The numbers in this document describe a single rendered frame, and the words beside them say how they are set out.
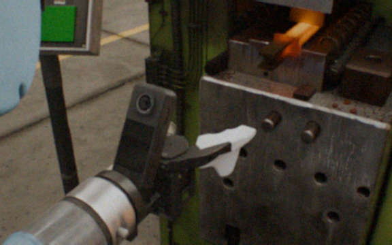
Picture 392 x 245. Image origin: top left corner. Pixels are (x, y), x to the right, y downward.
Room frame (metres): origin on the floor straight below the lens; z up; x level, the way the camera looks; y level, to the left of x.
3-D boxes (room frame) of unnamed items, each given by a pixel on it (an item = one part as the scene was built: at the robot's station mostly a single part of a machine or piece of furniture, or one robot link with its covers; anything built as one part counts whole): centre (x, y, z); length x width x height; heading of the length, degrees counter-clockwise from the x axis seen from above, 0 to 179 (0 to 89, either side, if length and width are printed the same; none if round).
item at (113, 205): (0.36, 0.10, 0.98); 0.08 x 0.05 x 0.08; 59
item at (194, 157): (0.45, 0.00, 1.00); 0.09 x 0.05 x 0.02; 113
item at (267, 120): (0.74, -0.14, 0.87); 0.04 x 0.03 x 0.03; 149
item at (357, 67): (0.78, -0.34, 0.95); 0.12 x 0.08 x 0.06; 149
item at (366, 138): (0.98, -0.31, 0.69); 0.56 x 0.38 x 0.45; 149
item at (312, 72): (1.00, -0.26, 0.96); 0.42 x 0.20 x 0.09; 149
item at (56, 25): (0.91, 0.29, 1.01); 0.07 x 0.05 x 0.07; 84
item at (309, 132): (0.70, -0.21, 0.87); 0.04 x 0.03 x 0.03; 149
